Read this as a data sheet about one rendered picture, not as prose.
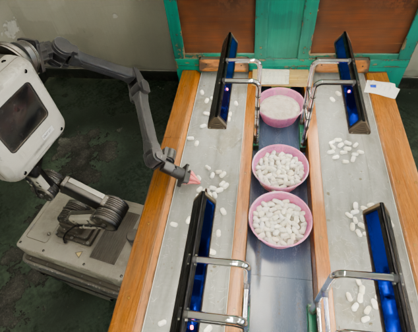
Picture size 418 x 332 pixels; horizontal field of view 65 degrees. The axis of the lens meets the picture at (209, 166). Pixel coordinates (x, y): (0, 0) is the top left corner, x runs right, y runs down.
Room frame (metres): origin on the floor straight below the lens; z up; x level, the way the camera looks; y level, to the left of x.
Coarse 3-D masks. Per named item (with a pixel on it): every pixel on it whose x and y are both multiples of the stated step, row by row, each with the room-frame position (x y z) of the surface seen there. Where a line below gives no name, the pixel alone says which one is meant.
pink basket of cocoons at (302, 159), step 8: (280, 144) 1.06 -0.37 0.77; (280, 152) 1.04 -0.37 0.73; (288, 152) 1.03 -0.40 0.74; (296, 152) 1.01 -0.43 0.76; (256, 160) 1.00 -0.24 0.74; (304, 160) 0.95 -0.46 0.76; (304, 168) 0.92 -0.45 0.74; (256, 176) 0.89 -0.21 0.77; (304, 176) 0.87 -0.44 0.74; (264, 184) 0.84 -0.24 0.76; (296, 184) 0.81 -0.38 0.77
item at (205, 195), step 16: (192, 208) 0.59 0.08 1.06; (208, 208) 0.57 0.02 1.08; (192, 224) 0.52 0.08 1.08; (208, 224) 0.51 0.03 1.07; (192, 240) 0.45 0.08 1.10; (208, 240) 0.46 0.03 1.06; (208, 256) 0.41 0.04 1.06; (192, 272) 0.35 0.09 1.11; (192, 288) 0.31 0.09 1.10; (176, 304) 0.28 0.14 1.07; (192, 304) 0.27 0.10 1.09; (176, 320) 0.23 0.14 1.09
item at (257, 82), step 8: (256, 64) 1.29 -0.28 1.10; (224, 80) 1.17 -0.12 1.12; (232, 80) 1.17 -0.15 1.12; (240, 80) 1.16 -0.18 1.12; (248, 80) 1.15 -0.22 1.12; (256, 80) 1.15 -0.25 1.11; (256, 88) 1.14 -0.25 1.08; (256, 96) 1.14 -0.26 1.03; (256, 104) 1.14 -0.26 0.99; (256, 112) 1.14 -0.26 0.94; (256, 120) 1.13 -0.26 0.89; (256, 128) 1.13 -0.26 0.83; (256, 136) 1.13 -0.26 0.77; (256, 144) 1.13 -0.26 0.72
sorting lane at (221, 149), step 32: (192, 128) 1.28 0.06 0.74; (192, 160) 1.06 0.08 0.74; (224, 160) 1.03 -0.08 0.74; (192, 192) 0.87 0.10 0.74; (224, 192) 0.84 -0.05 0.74; (224, 224) 0.68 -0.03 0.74; (160, 256) 0.57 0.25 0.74; (224, 256) 0.54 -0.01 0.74; (160, 288) 0.44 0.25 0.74; (224, 288) 0.41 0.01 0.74; (160, 320) 0.33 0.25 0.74
